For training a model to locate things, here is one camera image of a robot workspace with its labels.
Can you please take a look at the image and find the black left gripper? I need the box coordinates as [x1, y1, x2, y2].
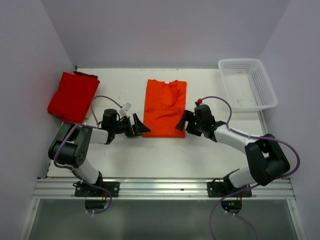
[112, 113, 150, 138]

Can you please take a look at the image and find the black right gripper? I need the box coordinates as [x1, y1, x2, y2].
[175, 109, 204, 137]

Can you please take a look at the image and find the orange t shirt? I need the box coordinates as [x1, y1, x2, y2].
[142, 79, 187, 139]

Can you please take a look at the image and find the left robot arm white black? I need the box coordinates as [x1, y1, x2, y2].
[48, 109, 151, 198]

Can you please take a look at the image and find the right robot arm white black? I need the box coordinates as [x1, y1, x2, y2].
[175, 104, 290, 197]

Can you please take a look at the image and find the white plastic basket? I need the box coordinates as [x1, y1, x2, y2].
[218, 58, 278, 112]

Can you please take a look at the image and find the folded red t shirt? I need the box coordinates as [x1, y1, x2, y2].
[47, 71, 100, 124]

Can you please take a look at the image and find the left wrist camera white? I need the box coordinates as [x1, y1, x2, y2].
[119, 102, 132, 118]

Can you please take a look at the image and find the aluminium mounting rail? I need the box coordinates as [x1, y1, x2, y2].
[32, 177, 295, 200]

